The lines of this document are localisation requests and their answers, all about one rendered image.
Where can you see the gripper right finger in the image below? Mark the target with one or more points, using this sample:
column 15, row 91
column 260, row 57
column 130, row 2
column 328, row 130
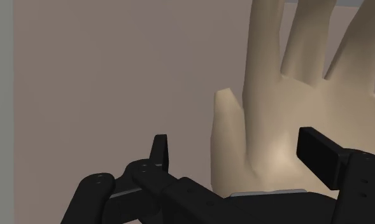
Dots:
column 330, row 161

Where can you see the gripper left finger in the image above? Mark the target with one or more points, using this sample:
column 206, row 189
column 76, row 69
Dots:
column 150, row 183

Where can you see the beige hand-shaped figure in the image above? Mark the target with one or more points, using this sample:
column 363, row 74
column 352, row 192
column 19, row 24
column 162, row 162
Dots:
column 286, row 124

